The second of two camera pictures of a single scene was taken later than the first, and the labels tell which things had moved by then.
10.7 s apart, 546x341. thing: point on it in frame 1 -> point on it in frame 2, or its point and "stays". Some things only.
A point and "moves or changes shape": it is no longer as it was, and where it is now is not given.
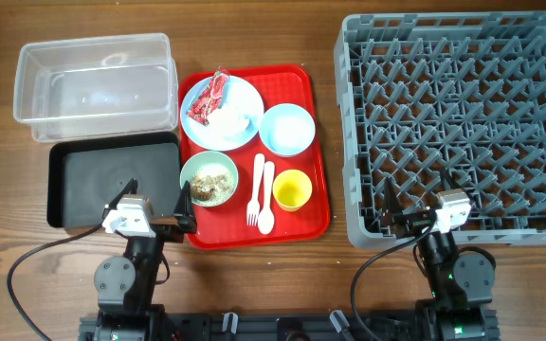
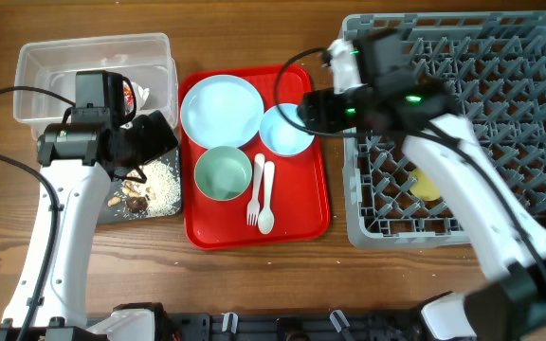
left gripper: (185, 223) -> (159, 138)
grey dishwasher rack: (488, 98) stays
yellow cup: (292, 188) -> (425, 188)
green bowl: (212, 177) moves or changes shape
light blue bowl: (287, 130) stays
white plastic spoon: (266, 223) stays
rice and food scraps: (210, 189) -> (158, 195)
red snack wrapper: (202, 111) -> (128, 99)
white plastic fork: (253, 207) stays
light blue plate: (235, 122) stays
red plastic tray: (250, 155) stays
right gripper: (392, 214) -> (326, 98)
